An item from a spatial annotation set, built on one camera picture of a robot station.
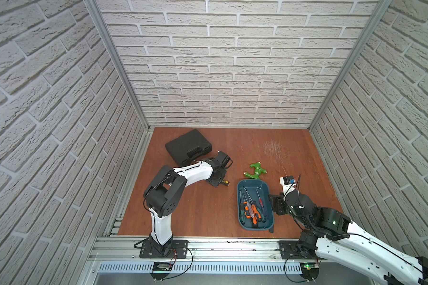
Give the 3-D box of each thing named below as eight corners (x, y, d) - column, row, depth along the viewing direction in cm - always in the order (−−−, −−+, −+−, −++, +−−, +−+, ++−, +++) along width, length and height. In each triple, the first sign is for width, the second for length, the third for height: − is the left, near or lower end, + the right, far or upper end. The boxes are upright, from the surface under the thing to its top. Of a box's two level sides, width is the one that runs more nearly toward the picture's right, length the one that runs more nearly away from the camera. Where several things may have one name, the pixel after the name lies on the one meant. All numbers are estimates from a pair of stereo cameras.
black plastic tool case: (182, 169, 100) (181, 164, 96) (166, 148, 110) (164, 142, 106) (213, 151, 109) (213, 145, 105) (196, 132, 119) (195, 126, 115)
